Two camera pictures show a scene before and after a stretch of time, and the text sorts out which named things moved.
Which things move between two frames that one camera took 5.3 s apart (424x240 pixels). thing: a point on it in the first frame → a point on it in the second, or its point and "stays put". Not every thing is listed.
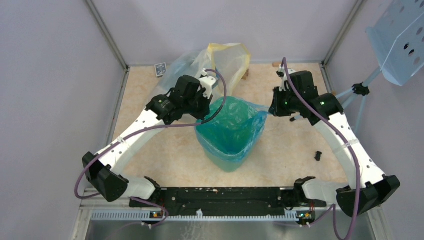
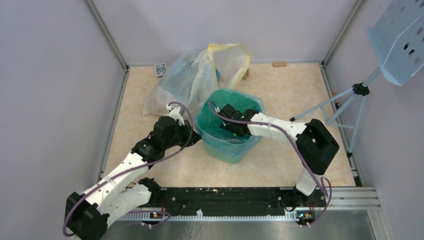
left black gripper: x=205 y=109 → x=191 y=136
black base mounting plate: x=229 y=201 stays put
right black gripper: x=275 y=108 → x=225 y=126
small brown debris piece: x=246 y=74 stays put
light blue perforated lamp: x=398 y=38 stays put
